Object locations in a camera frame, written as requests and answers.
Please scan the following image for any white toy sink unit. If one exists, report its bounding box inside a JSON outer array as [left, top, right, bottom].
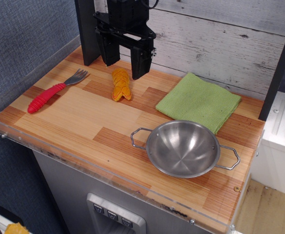
[[250, 92, 285, 193]]

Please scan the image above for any green folded towel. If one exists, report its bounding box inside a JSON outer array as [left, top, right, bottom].
[[156, 73, 241, 134]]

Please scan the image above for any fork with red handle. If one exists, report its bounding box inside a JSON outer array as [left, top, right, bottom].
[[27, 69, 88, 114]]

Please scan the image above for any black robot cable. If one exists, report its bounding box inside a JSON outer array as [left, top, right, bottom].
[[139, 0, 159, 10]]

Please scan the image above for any black vertical post right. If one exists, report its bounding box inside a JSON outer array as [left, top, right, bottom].
[[258, 44, 285, 121]]

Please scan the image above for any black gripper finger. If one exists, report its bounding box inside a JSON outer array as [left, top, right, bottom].
[[131, 46, 154, 80], [95, 31, 120, 66]]

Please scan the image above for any grey toy fridge cabinet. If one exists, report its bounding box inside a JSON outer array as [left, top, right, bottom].
[[34, 151, 207, 234]]

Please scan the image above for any black vertical post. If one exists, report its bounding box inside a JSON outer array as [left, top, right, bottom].
[[258, 44, 285, 121], [75, 0, 100, 66]]

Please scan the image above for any clear acrylic table guard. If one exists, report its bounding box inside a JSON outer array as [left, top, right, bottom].
[[0, 39, 264, 233]]

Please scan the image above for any black vertical post left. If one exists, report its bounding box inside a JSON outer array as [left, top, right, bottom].
[[75, 0, 100, 66]]

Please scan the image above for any orange plush toy fish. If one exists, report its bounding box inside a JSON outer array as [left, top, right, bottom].
[[112, 68, 132, 101]]

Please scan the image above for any stainless steel two-handled bowl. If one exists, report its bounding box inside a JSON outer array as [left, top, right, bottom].
[[143, 120, 241, 178]]

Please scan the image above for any yellow object bottom left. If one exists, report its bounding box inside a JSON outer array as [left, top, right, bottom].
[[4, 223, 30, 234]]

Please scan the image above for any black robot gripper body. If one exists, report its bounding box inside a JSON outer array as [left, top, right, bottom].
[[94, 0, 156, 56]]

